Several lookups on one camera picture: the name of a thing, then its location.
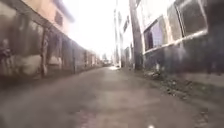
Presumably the row of buildings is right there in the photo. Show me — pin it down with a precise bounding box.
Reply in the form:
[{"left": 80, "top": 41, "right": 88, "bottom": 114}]
[{"left": 113, "top": 0, "right": 135, "bottom": 69}]

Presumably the utility pole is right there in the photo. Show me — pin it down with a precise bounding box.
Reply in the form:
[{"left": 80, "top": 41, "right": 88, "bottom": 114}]
[{"left": 128, "top": 0, "right": 145, "bottom": 71}]

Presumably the grey alley road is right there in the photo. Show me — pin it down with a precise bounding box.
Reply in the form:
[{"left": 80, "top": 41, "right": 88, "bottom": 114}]
[{"left": 0, "top": 65, "right": 224, "bottom": 128}]

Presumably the building with barred windows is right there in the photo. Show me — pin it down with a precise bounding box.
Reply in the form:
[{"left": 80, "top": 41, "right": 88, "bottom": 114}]
[{"left": 134, "top": 0, "right": 224, "bottom": 77}]

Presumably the rubble and dirt strip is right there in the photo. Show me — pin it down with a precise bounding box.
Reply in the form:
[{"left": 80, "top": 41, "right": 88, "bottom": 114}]
[{"left": 132, "top": 68, "right": 224, "bottom": 113}]

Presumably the orange building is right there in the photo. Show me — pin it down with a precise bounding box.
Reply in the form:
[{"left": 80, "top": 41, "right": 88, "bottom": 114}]
[{"left": 21, "top": 0, "right": 76, "bottom": 38}]

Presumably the stained weathered wall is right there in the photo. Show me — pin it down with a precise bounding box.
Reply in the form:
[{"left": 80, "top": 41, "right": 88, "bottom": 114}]
[{"left": 0, "top": 0, "right": 103, "bottom": 82}]

